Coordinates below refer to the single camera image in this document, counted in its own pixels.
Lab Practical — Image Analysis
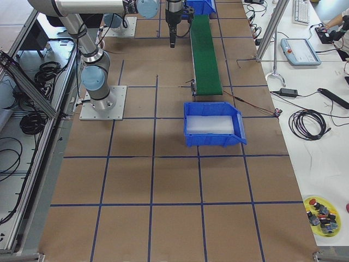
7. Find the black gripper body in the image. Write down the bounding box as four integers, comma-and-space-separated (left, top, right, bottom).
165, 0, 182, 27

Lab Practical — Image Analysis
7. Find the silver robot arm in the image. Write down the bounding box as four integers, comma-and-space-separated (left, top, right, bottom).
29, 1, 160, 111

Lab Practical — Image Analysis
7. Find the yellow plate of buttons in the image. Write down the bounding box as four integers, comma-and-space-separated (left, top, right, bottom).
303, 196, 341, 237

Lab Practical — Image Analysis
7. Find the left blue plastic bin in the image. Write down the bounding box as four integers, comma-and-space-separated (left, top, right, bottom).
186, 0, 216, 15

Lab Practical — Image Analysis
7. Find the blue plastic bin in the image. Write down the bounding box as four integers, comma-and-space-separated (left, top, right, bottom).
184, 102, 247, 147
186, 0, 216, 15

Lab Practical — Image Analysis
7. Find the green conveyor belt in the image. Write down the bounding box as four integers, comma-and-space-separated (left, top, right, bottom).
190, 15, 222, 96

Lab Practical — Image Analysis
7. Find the white foam pad right bin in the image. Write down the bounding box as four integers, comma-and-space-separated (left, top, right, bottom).
185, 116, 234, 134

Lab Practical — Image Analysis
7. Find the white keyboard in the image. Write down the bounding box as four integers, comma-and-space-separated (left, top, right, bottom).
292, 0, 310, 26

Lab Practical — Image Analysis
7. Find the teach pendant tablet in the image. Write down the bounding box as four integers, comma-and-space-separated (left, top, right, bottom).
280, 38, 321, 66

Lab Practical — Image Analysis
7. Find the black power adapter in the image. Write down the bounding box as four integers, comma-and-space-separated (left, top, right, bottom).
279, 88, 298, 98

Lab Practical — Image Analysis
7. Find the right blue plastic bin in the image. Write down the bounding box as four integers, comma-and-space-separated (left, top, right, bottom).
184, 102, 247, 147

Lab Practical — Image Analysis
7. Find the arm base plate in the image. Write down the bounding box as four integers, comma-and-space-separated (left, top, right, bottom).
102, 16, 137, 38
80, 86, 127, 121

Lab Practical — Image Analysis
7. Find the aluminium frame post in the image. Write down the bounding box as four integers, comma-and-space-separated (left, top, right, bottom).
255, 0, 289, 62

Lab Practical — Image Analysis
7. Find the coiled black cable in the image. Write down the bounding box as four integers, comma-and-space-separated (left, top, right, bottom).
288, 109, 327, 141

